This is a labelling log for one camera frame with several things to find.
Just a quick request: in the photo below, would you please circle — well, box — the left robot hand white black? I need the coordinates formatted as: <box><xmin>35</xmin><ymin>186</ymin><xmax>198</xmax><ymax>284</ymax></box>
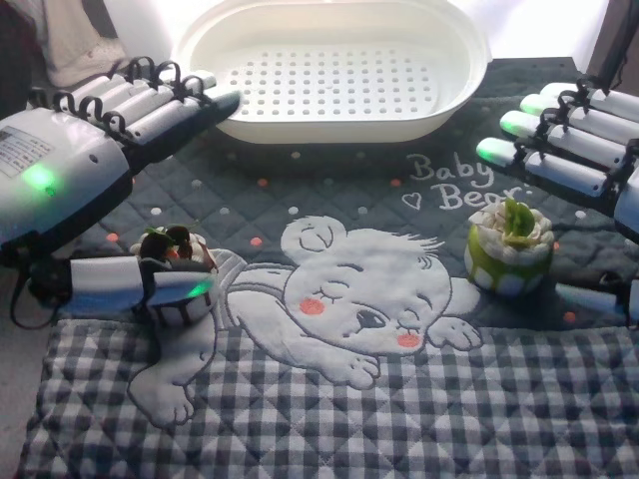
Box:
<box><xmin>0</xmin><ymin>56</ymin><xmax>242</xmax><ymax>329</ymax></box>

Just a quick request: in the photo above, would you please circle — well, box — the thin black cable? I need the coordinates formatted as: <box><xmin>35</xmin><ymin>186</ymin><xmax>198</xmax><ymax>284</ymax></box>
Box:
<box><xmin>9</xmin><ymin>266</ymin><xmax>59</xmax><ymax>331</ymax></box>

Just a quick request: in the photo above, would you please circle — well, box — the dark background object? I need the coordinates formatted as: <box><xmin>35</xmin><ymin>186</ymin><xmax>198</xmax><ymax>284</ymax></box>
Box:
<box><xmin>585</xmin><ymin>0</ymin><xmax>639</xmax><ymax>96</ymax></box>
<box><xmin>0</xmin><ymin>0</ymin><xmax>50</xmax><ymax>119</ymax></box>

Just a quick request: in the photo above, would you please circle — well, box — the green toy cake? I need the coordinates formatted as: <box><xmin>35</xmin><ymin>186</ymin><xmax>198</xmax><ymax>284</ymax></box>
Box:
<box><xmin>462</xmin><ymin>197</ymin><xmax>557</xmax><ymax>300</ymax></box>

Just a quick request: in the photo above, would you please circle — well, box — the beige fabric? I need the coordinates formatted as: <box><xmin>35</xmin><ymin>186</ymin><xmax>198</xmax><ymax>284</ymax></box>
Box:
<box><xmin>39</xmin><ymin>0</ymin><xmax>127</xmax><ymax>89</ymax></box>

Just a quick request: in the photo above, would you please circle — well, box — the grey quilt with bear print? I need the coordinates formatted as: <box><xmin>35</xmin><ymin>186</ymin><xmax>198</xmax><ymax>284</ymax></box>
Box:
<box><xmin>16</xmin><ymin>58</ymin><xmax>639</xmax><ymax>479</ymax></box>

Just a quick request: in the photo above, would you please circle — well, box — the chocolate toy cake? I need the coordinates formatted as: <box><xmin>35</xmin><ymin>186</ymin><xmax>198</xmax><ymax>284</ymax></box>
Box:
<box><xmin>129</xmin><ymin>221</ymin><xmax>225</xmax><ymax>329</ymax></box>

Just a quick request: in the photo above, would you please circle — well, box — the white oval plastic basket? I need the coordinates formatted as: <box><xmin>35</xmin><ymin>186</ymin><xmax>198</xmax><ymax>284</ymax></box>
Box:
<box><xmin>171</xmin><ymin>0</ymin><xmax>493</xmax><ymax>147</ymax></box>

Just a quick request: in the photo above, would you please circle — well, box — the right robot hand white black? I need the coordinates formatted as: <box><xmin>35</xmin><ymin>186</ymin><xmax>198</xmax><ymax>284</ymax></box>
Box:
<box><xmin>475</xmin><ymin>76</ymin><xmax>639</xmax><ymax>329</ymax></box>

